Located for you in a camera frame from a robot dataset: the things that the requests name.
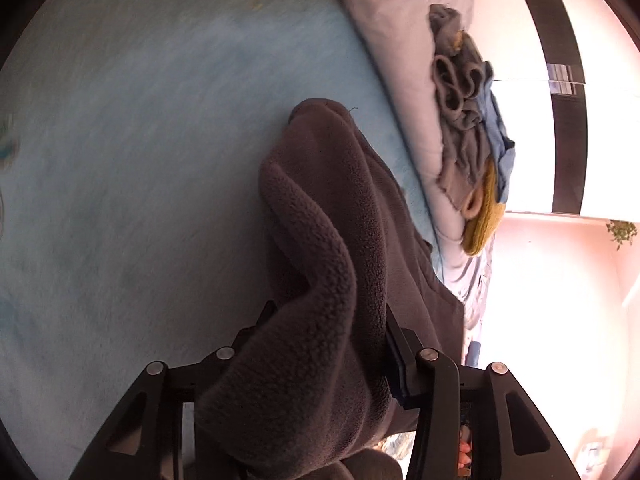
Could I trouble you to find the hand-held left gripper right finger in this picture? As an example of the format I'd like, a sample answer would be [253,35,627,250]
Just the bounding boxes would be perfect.
[385,305,581,480]

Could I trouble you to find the green potted plant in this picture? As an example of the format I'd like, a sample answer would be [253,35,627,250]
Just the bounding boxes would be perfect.
[605,220,638,251]

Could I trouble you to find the black wall strip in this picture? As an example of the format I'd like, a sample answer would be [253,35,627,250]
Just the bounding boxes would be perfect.
[505,0,588,213]

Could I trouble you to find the teal printed plush blanket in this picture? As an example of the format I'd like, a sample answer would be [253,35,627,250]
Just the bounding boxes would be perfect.
[0,0,443,480]

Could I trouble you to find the folded blue cloth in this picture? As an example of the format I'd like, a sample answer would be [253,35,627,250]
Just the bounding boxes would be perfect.
[475,60,516,201]

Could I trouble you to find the mustard knitted sweater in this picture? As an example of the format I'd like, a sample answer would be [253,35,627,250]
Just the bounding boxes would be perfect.
[460,160,506,256]

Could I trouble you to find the dark grey fleece garment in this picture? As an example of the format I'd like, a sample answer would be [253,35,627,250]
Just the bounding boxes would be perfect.
[192,97,466,480]

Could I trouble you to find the crumpled grey cloth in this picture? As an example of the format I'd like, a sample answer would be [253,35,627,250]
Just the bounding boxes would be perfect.
[427,4,496,221]

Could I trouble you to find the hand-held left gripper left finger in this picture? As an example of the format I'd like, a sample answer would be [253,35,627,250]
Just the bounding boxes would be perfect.
[70,300,278,480]

